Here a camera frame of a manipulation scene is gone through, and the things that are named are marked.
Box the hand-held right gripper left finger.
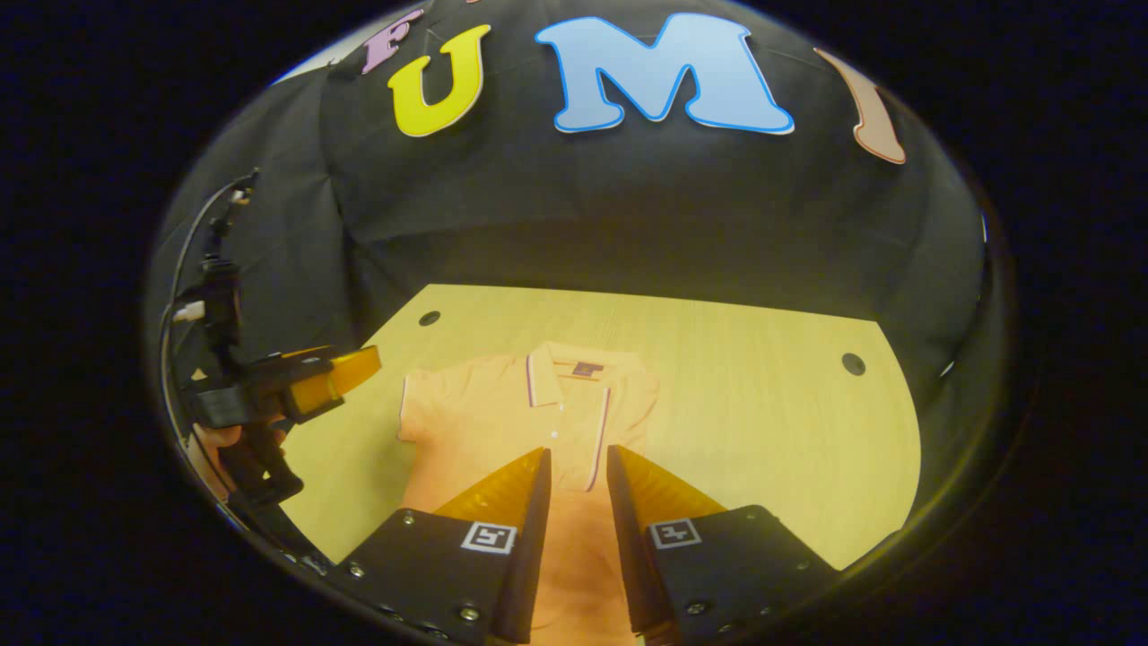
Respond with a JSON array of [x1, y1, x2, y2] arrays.
[[334, 446, 553, 646]]

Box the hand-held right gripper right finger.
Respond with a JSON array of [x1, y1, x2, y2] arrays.
[[606, 444, 841, 646]]

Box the orange T-shirt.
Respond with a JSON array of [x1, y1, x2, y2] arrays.
[[397, 341, 662, 646]]

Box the black cable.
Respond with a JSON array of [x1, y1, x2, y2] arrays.
[[160, 169, 261, 432]]

